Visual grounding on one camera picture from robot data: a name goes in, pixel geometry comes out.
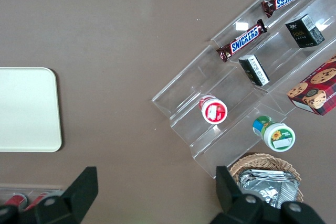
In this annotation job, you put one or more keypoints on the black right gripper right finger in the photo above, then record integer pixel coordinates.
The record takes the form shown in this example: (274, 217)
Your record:
(231, 200)

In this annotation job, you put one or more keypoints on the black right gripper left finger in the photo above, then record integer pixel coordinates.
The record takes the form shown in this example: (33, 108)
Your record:
(76, 197)

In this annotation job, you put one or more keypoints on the wicker basket holding foil packs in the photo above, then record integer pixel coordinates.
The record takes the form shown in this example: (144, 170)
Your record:
(262, 161)

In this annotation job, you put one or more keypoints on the cream rectangular plastic tray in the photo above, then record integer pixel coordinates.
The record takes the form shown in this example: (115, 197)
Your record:
(26, 108)

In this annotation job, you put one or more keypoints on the silver foil wrapped pack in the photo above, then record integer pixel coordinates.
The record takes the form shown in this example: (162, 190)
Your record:
(265, 190)

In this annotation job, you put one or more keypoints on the red cola bottle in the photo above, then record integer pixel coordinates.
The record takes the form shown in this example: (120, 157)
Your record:
(15, 200)
(39, 200)

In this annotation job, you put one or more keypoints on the clear acrylic bottle rack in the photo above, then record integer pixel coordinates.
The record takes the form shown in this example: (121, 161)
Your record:
(31, 188)

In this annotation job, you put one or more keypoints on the green lid sunflower jar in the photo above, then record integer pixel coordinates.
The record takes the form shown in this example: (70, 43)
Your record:
(278, 134)

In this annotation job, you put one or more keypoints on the red lid strawberry jar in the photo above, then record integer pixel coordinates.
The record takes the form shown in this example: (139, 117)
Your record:
(214, 110)

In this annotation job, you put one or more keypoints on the clear acrylic stepped display stand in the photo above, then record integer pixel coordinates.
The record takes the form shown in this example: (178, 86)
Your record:
(210, 77)

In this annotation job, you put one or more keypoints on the small black carton box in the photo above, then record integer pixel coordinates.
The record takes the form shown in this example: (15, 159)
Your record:
(254, 70)
(304, 31)

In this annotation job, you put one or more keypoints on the red tartan cookie box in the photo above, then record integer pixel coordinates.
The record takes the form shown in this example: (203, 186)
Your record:
(315, 87)

